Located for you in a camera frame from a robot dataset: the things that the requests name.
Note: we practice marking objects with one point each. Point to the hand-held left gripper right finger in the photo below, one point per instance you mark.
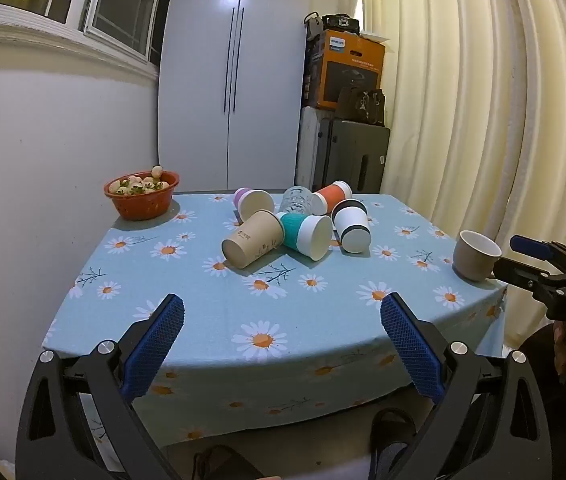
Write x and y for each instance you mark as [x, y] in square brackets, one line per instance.
[413, 350]

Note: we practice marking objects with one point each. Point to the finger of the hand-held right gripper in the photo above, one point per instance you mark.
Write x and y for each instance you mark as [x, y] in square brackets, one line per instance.
[523, 272]
[530, 246]

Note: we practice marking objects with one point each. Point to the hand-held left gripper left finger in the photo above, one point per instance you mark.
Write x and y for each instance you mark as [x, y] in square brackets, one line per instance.
[155, 347]

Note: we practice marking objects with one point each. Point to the beige ceramic cup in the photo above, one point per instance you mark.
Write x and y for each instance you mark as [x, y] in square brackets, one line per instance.
[473, 260]

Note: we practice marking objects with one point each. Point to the black and white paper cup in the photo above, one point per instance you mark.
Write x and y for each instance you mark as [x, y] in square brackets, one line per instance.
[352, 227]

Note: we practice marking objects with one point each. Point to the brown kraft paper cup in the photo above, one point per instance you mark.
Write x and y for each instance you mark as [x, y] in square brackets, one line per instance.
[255, 240]

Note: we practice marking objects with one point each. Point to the teal and white paper cup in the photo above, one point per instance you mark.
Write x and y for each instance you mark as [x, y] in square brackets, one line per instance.
[308, 235]

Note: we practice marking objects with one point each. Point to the orange and white paper cup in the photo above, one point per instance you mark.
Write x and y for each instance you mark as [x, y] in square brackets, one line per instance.
[335, 195]

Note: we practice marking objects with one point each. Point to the purple and white paper cup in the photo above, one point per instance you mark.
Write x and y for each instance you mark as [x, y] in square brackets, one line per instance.
[255, 204]

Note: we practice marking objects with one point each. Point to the clear glass cup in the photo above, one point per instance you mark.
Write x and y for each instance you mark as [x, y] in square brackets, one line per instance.
[297, 201]

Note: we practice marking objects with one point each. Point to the blue daisy tablecloth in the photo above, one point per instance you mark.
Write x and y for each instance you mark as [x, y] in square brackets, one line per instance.
[203, 310]

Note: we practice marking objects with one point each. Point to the black sandal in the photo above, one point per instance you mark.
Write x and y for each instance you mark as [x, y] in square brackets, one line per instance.
[393, 440]

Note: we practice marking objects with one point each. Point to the red plastic basket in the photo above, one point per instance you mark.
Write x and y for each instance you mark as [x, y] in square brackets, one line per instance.
[140, 206]

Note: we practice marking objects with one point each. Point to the cream curtain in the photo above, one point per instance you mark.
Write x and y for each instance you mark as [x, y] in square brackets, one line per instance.
[488, 110]

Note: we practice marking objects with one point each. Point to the pile of pale strawberries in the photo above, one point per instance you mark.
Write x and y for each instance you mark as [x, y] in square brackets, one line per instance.
[138, 184]

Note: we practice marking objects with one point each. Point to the dark grey suitcase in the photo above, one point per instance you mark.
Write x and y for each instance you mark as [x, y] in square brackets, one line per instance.
[358, 155]

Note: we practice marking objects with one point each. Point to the brown handbag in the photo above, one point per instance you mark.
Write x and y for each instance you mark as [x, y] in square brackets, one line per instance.
[363, 105]

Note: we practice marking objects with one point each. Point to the white storage box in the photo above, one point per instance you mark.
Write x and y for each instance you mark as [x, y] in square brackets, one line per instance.
[309, 147]

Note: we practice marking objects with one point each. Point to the orange cardboard box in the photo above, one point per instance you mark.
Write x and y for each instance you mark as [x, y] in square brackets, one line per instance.
[350, 67]

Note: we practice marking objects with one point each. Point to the white wardrobe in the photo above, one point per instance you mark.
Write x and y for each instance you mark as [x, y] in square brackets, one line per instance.
[203, 85]

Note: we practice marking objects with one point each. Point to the black bag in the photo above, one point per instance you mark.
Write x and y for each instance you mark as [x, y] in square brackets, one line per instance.
[340, 24]

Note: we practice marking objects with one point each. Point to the white framed window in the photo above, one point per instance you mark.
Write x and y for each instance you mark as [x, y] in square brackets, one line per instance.
[113, 5]

